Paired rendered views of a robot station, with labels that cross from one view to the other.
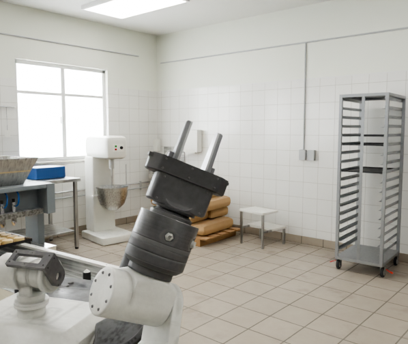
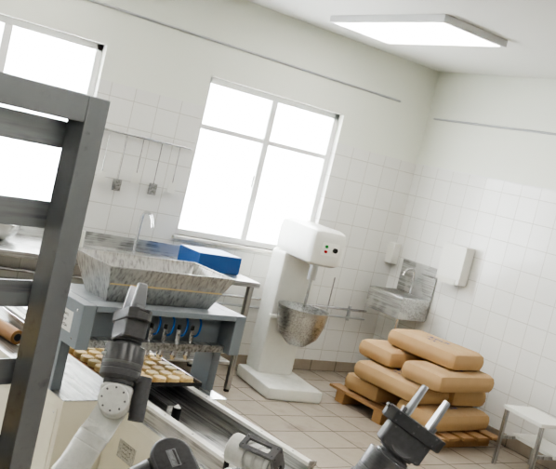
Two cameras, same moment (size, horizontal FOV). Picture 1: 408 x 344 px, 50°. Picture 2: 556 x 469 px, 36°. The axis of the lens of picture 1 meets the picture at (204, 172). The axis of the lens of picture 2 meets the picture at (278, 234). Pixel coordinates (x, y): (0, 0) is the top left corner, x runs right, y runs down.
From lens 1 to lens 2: 0.95 m
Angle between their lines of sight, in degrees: 13
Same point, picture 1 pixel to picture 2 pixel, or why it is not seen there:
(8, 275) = (238, 454)
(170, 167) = (401, 421)
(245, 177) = (531, 353)
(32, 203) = (212, 335)
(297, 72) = not seen: outside the picture
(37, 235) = (206, 379)
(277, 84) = not seen: outside the picture
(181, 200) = (403, 448)
